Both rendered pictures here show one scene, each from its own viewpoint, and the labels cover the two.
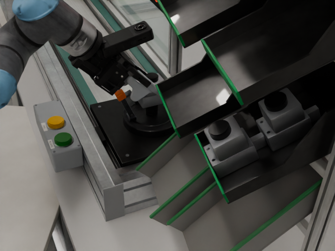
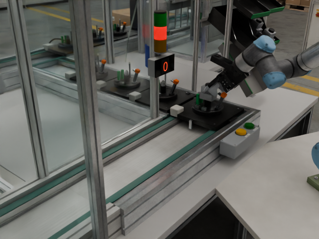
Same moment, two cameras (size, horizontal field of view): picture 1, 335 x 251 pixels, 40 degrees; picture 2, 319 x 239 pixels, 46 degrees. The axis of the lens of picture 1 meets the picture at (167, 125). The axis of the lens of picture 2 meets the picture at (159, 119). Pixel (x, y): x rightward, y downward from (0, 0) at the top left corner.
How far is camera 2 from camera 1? 2.20 m
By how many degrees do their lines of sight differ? 92
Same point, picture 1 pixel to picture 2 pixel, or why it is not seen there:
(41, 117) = (241, 139)
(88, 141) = (240, 121)
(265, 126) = (259, 29)
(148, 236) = not seen: hidden behind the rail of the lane
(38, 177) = (260, 154)
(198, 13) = (254, 11)
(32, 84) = (188, 196)
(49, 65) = (190, 158)
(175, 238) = not seen: hidden behind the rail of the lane
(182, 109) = not seen: hidden behind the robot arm
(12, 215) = (288, 151)
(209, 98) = (247, 42)
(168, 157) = (242, 85)
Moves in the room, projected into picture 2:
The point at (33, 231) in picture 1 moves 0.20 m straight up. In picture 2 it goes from (286, 142) to (293, 101)
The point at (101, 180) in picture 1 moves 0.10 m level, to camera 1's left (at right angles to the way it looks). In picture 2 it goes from (257, 112) to (271, 120)
